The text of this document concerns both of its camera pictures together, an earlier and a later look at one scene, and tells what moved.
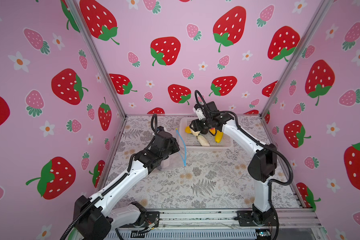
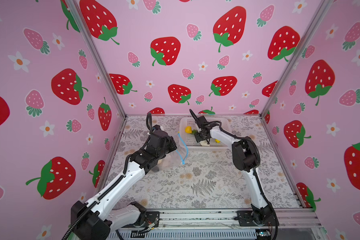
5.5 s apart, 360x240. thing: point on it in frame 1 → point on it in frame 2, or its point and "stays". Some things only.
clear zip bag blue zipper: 177,158 stays
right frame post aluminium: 323,6 stays
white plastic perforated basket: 190,142 stays
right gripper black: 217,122 → 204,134
